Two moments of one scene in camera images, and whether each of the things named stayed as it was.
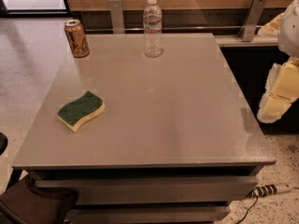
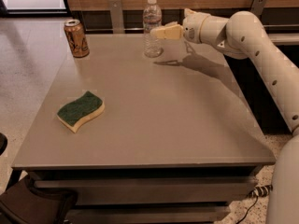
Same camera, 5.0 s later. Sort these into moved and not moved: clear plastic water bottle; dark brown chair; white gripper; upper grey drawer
Moved: white gripper
Not moved: dark brown chair; clear plastic water bottle; upper grey drawer
